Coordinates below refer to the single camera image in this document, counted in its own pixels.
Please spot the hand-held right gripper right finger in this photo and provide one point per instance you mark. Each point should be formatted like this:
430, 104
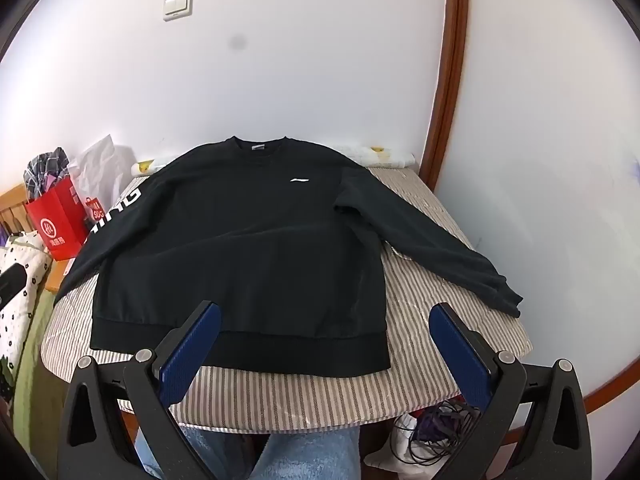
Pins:
457, 350

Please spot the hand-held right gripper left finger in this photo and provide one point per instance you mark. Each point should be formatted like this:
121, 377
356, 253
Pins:
192, 350

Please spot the wooden furniture frame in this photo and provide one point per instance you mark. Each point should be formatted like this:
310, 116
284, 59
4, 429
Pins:
15, 205

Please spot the red shopping bag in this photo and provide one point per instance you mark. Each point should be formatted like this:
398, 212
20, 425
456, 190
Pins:
55, 220

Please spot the white light switch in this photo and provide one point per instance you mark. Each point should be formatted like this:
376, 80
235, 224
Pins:
177, 5

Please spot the person's blue jeans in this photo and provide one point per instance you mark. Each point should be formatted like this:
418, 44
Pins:
310, 455

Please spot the black sweatshirt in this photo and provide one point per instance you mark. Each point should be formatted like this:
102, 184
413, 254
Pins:
240, 240

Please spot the rolled white printed blanket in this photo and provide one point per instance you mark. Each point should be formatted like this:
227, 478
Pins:
390, 157

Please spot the green blanket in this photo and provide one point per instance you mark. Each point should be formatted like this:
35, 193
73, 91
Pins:
35, 385

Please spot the white plastic bag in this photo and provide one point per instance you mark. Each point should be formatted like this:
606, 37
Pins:
100, 165

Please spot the plaid cloth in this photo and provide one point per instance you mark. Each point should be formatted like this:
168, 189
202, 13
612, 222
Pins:
45, 172

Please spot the black oblong object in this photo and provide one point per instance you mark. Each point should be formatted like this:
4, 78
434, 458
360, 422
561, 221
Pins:
11, 285

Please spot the striped mattress cover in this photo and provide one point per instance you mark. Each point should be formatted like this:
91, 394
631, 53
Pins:
425, 320

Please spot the brown wooden trim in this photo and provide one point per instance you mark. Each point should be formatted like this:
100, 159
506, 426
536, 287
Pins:
450, 60

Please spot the white cloth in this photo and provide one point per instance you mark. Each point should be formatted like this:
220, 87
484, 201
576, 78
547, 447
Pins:
395, 447

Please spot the white dotted quilt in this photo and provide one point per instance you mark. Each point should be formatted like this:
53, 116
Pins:
20, 320

